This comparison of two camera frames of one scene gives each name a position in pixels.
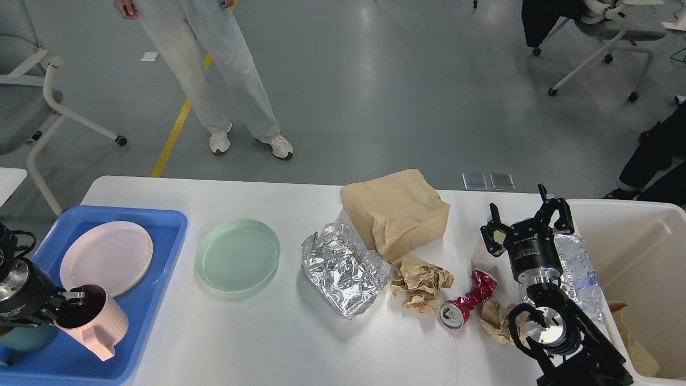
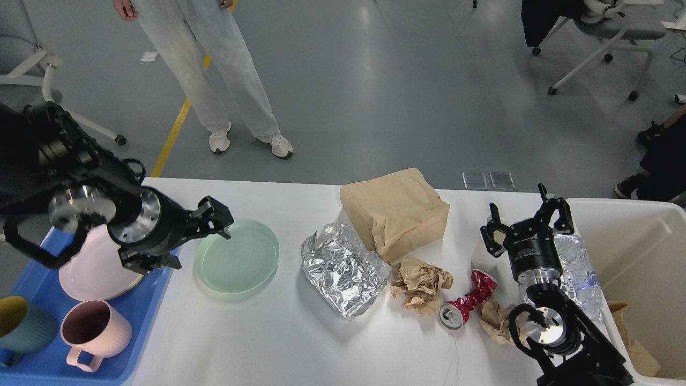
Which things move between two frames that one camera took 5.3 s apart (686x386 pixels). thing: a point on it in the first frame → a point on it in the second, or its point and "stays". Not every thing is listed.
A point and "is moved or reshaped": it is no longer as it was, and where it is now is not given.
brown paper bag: [397, 214] stays
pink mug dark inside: [99, 324] is moved or reshaped
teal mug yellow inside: [26, 338] stays
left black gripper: [30, 304] → [148, 228]
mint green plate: [237, 255] stays
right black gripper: [530, 244] stays
